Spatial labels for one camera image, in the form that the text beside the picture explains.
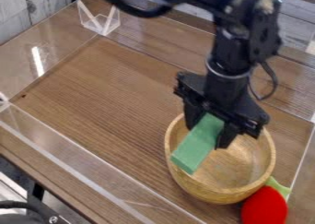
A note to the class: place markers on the red plush strawberry toy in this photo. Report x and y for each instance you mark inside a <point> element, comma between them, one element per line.
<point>265,206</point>

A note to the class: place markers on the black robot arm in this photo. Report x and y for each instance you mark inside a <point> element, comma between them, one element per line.
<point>245,42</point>

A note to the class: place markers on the green rectangular block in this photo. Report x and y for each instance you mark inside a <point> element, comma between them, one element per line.
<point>197,144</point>

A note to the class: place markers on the black table frame bracket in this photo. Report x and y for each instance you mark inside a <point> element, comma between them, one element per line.
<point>34,200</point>

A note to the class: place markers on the clear acrylic front wall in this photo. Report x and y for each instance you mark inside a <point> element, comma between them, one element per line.
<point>102,192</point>

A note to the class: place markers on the brown wooden bowl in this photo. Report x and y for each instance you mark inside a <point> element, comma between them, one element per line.
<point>230,173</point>

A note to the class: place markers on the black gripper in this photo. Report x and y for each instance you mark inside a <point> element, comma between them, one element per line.
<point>224,98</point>

